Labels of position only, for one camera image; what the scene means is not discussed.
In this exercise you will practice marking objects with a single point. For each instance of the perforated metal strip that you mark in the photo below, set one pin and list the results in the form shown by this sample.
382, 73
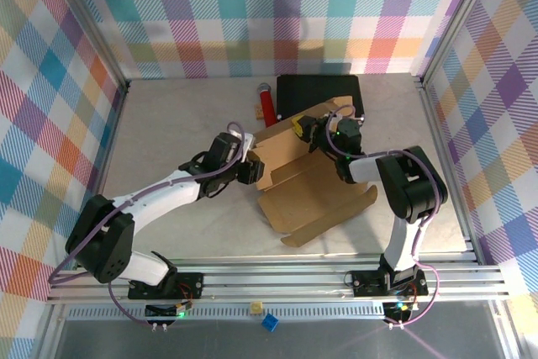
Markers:
227, 313

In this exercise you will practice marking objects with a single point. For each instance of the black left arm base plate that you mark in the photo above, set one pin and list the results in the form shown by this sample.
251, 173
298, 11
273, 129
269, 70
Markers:
189, 281

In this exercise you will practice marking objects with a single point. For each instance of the small wooden block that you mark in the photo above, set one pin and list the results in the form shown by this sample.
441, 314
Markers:
259, 112

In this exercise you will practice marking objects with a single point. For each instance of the aluminium side rail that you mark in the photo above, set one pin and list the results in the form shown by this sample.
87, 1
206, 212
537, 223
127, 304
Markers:
105, 157
445, 165

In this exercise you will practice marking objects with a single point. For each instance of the tan toy brick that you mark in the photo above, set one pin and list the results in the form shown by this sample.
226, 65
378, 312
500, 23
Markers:
255, 307

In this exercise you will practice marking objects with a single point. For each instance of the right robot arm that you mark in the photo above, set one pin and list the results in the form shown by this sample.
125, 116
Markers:
412, 191

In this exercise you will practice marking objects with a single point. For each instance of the black flat case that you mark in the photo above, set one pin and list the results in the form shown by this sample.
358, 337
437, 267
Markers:
315, 90

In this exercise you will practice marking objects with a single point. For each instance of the brown cardboard box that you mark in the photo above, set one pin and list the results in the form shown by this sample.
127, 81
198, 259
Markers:
311, 199

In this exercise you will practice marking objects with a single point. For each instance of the red cylinder with grey cap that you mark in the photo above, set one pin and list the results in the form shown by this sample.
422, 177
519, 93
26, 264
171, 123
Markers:
267, 107

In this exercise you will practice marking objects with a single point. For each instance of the aluminium front rail frame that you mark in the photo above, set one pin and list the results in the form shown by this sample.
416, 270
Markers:
273, 279

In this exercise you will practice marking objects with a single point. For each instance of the aluminium frame post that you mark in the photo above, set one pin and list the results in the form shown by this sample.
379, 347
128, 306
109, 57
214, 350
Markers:
88, 18
458, 18

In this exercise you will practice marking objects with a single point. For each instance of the blue toy brick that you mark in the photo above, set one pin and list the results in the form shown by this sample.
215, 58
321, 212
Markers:
270, 322

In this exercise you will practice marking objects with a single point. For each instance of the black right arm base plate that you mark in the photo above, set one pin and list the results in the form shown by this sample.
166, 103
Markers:
370, 283

